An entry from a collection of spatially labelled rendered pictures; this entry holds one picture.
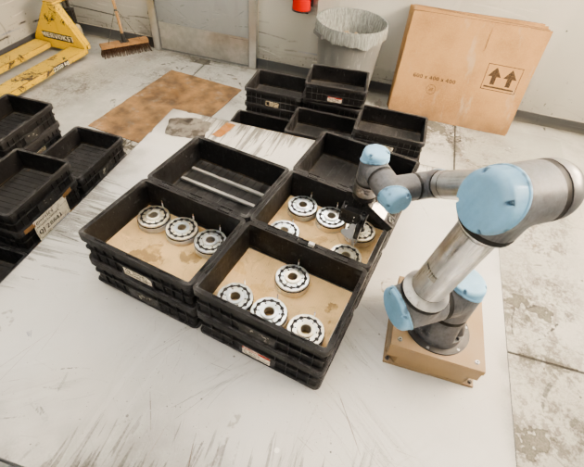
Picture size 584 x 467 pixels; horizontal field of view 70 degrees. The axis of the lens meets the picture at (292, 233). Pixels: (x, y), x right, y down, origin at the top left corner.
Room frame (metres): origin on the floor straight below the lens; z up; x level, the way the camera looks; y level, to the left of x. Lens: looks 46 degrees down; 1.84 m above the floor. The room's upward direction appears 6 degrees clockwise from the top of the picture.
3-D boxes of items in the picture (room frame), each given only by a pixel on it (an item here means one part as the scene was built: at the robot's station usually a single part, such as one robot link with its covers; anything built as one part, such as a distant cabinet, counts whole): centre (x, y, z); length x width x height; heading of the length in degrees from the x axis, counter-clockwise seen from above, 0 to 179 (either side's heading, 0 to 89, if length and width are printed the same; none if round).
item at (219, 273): (0.70, 0.01, 0.87); 0.40 x 0.30 x 0.11; 68
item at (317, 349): (0.70, 0.01, 0.92); 0.40 x 0.30 x 0.02; 68
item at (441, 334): (0.68, -0.45, 0.85); 0.15 x 0.15 x 0.10
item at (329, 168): (1.25, -0.22, 0.87); 0.40 x 0.30 x 0.11; 68
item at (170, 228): (0.91, 0.35, 0.86); 0.10 x 0.10 x 0.01
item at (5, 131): (1.83, 1.56, 0.37); 0.40 x 0.30 x 0.45; 168
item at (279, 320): (0.63, 0.04, 0.86); 0.10 x 0.10 x 0.01
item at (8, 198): (1.35, 1.25, 0.37); 0.40 x 0.30 x 0.45; 168
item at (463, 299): (0.68, -0.45, 0.97); 0.13 x 0.12 x 0.14; 114
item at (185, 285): (0.85, 0.38, 0.92); 0.40 x 0.30 x 0.02; 68
